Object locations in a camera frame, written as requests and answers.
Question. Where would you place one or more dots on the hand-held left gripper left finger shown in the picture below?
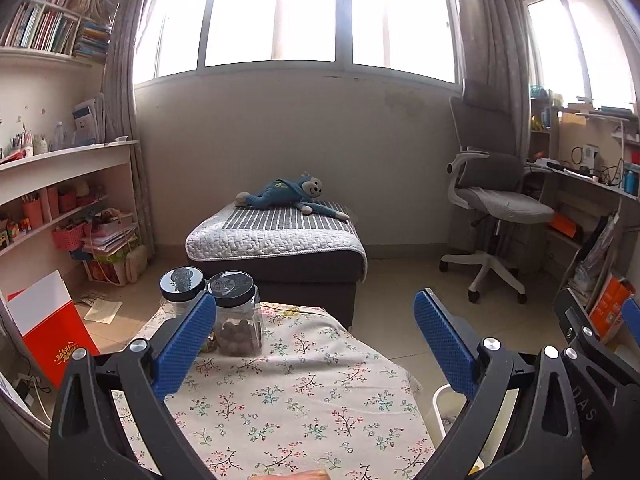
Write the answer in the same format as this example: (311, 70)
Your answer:
(185, 345)

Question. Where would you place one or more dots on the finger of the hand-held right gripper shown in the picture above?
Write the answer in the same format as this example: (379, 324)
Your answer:
(632, 322)
(575, 320)

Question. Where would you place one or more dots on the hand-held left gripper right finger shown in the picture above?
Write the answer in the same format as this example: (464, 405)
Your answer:
(442, 342)

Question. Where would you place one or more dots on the white plastic bin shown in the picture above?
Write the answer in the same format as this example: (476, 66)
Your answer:
(442, 410)

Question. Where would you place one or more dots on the person's left hand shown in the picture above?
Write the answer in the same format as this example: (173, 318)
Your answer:
(305, 475)

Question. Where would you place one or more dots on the orange paper bag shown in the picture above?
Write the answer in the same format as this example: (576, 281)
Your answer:
(607, 305)

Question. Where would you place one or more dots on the clear jar with brown nuts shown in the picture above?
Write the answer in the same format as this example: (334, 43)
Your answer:
(237, 330)

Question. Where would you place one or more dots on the clear jar with black lid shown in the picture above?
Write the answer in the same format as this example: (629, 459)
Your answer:
(182, 282)

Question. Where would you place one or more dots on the clear plastic bag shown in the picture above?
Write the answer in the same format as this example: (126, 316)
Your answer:
(597, 255)

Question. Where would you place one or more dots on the beige paper sheet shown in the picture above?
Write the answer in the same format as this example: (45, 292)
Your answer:
(102, 309)

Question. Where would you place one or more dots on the orange box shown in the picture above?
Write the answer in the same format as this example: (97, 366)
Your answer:
(565, 227)

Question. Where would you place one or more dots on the beige bag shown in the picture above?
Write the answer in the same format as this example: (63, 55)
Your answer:
(136, 265)

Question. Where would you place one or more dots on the wooden desk with hutch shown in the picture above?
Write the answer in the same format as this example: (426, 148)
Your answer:
(552, 200)

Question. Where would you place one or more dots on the dark ottoman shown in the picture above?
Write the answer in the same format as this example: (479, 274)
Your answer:
(300, 290)

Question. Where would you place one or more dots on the red white paper bag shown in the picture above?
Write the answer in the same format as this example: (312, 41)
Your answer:
(55, 345)

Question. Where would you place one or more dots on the pile of papers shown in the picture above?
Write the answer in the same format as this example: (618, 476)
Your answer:
(110, 237)

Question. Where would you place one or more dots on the grey white quilted cover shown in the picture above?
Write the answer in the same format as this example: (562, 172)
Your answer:
(270, 245)

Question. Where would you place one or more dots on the floral tablecloth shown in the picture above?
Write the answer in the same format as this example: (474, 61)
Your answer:
(300, 410)

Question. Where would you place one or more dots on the grey office chair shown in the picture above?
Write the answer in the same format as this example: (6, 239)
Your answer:
(500, 205)

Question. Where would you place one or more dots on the blue bottle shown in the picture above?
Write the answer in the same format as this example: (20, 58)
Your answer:
(630, 180)

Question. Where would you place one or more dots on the pink basket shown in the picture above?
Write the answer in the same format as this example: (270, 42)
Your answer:
(69, 237)

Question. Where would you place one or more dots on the white power strip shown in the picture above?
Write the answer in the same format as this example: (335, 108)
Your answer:
(30, 390)

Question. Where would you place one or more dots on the small white desk device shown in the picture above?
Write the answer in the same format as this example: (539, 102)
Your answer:
(591, 155)

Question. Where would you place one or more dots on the blue plush monkey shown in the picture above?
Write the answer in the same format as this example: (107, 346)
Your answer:
(280, 195)

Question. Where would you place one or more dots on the pink pencil cup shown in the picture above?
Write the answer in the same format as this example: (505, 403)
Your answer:
(33, 212)

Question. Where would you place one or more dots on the white low shelf unit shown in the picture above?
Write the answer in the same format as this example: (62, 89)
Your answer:
(65, 160)

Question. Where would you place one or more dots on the teal container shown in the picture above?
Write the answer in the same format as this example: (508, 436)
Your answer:
(538, 92)

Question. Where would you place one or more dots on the blue white booklets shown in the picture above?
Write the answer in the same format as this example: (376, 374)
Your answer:
(87, 122)

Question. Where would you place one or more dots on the grey curtain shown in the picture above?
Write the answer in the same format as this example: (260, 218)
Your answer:
(490, 35)
(120, 85)

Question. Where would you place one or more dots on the small window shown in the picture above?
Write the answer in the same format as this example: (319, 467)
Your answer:
(585, 45)

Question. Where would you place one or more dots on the large window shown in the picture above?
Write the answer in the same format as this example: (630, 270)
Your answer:
(270, 10)

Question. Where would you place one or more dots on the row of books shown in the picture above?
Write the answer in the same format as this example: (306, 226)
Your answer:
(40, 30)

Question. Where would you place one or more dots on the white wall bookshelf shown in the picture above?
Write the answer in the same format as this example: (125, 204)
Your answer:
(45, 55)

